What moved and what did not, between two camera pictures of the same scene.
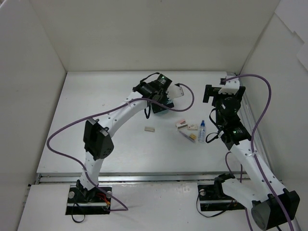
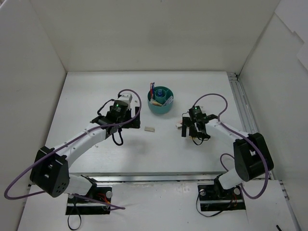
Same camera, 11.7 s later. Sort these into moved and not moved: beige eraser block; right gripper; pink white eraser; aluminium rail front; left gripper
Moved: left gripper; right gripper
Not moved: beige eraser block; aluminium rail front; pink white eraser
